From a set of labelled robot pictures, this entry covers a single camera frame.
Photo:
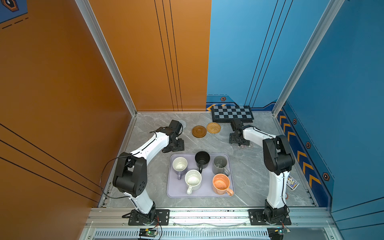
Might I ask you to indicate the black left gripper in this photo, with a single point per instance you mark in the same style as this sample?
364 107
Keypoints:
180 147

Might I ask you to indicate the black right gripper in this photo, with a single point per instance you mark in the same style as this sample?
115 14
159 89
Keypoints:
231 139

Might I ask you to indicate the woven rattan round coaster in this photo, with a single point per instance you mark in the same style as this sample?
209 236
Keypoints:
213 128

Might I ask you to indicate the brown wooden round coaster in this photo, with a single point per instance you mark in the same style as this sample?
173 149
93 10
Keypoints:
199 131

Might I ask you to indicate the pink cherry blossom coaster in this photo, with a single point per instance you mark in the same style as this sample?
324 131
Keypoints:
242 147

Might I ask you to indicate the clear glass round coaster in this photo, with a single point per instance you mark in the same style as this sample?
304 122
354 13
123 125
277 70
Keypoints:
184 124

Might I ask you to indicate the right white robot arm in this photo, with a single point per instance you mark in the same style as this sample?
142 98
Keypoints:
278 159

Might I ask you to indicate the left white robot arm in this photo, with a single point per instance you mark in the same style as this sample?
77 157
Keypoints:
131 173

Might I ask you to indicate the black checkered chess board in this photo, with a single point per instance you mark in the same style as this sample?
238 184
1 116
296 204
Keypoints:
227 113

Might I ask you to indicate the black mug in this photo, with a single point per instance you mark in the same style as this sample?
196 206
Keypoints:
202 160

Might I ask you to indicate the grey mug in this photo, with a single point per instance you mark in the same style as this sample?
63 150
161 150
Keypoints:
220 164

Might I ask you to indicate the white cream mug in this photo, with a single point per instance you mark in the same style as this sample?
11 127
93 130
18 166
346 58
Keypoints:
194 180

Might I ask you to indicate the orange mug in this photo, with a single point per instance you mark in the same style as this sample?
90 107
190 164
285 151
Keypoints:
221 185

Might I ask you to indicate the card deck box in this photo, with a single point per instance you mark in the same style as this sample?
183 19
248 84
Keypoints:
292 183

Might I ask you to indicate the left green circuit board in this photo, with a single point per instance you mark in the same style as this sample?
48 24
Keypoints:
148 234

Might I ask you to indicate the green circuit board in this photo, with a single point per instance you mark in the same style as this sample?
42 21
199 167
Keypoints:
277 234
148 234

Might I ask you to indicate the right green circuit board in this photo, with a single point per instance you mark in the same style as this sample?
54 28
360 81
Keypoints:
277 234

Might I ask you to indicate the white mug purple handle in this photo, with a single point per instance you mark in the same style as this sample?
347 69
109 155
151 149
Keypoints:
180 166

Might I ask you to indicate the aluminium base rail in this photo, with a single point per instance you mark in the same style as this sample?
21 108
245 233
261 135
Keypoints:
203 223

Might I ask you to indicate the aluminium corner post right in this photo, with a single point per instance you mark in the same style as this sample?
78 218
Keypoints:
318 34

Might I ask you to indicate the aluminium corner post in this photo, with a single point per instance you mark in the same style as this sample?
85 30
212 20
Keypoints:
318 34
101 42

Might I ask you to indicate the aluminium corner post left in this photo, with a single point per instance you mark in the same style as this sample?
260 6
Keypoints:
101 42

